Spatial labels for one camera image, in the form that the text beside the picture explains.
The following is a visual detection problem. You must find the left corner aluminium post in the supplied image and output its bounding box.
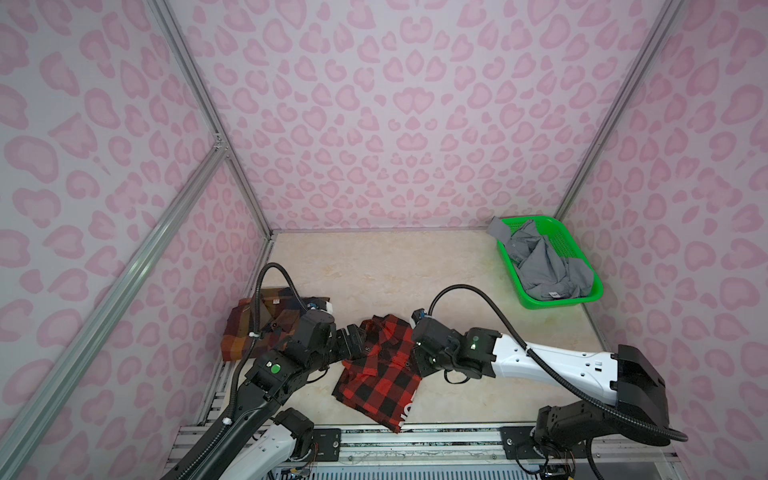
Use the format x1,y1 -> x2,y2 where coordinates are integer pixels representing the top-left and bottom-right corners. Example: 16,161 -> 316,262
146,0 -> 273,239

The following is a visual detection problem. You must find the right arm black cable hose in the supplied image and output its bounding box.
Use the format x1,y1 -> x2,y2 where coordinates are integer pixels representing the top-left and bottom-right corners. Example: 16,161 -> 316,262
427,283 -> 689,444

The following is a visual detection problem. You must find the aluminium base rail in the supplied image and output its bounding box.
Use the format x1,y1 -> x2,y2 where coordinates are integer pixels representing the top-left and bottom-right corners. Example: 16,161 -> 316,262
158,383 -> 691,480

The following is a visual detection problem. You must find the grey shirt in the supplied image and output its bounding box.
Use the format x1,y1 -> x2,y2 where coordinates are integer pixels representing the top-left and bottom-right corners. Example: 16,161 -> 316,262
486,218 -> 594,302

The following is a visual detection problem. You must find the red black plaid shirt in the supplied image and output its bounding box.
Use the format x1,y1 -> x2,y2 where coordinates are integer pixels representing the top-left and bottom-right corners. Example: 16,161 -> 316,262
333,315 -> 422,433

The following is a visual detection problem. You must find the green plastic basket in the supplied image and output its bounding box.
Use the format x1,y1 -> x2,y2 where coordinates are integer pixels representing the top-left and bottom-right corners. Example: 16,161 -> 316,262
486,216 -> 604,310

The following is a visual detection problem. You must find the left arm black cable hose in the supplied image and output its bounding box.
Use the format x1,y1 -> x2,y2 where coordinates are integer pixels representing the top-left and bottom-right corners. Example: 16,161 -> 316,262
173,262 -> 310,480

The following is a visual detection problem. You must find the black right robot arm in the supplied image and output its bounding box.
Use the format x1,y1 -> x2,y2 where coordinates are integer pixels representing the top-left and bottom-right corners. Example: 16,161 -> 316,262
411,310 -> 686,455

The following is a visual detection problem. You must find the corner aluminium post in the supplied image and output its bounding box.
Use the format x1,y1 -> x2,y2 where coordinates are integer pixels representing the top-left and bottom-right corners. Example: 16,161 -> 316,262
554,0 -> 688,222
146,0 -> 273,239

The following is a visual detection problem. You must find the folded brown plaid shirt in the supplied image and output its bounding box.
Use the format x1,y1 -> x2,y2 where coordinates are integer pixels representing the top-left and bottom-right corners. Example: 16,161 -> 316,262
220,287 -> 301,362

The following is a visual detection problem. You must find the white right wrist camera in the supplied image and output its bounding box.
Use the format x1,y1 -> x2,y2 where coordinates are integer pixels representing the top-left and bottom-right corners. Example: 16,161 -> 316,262
411,308 -> 427,324

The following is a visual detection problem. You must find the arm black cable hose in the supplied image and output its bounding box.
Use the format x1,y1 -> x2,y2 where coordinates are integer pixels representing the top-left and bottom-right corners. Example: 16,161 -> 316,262
427,283 -> 689,444
173,262 -> 310,480

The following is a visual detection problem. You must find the right corner aluminium post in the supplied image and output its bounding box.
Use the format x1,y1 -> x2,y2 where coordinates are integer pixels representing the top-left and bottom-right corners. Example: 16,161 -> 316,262
554,0 -> 688,222

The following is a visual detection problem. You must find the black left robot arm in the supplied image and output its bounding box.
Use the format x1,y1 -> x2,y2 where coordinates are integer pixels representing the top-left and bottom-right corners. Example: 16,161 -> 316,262
164,309 -> 366,479

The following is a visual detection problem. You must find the aluminium frame diagonal bar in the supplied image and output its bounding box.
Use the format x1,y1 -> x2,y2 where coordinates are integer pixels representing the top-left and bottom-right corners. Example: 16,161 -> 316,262
0,143 -> 229,480

